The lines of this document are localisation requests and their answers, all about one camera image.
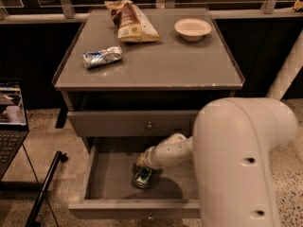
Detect green soda can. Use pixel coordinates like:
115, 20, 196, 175
133, 166, 152, 189

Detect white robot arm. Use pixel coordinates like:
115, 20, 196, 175
138, 97, 297, 227

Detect open grey middle drawer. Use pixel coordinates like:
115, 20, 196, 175
69, 136, 200, 219

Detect grey top drawer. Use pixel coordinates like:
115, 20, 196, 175
67, 111, 197, 137

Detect grey drawer cabinet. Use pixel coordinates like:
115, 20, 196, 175
52, 7, 246, 144

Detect crushed blue silver can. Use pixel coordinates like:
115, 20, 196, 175
82, 45, 123, 69

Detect black stand leg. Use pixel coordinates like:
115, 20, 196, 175
25, 151, 68, 227

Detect black laptop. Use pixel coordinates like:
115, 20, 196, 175
0, 78, 29, 179

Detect brown white chip bag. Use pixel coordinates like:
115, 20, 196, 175
104, 0, 160, 43

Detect white paper bowl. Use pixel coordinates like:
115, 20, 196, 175
174, 18, 212, 42

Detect white diagonal pillar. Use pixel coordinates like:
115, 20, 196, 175
266, 30, 303, 100

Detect yellow object on ledge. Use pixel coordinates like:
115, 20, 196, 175
293, 0, 303, 11

